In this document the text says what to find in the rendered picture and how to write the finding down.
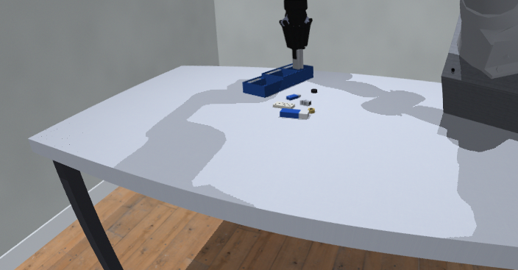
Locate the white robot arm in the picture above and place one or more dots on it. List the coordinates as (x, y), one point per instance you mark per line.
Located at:
(488, 39)

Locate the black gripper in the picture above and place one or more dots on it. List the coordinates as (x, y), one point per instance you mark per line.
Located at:
(296, 17)

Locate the blue three-compartment tray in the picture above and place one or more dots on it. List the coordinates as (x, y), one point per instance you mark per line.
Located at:
(276, 80)

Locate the white domino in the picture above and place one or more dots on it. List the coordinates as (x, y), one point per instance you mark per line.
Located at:
(284, 105)

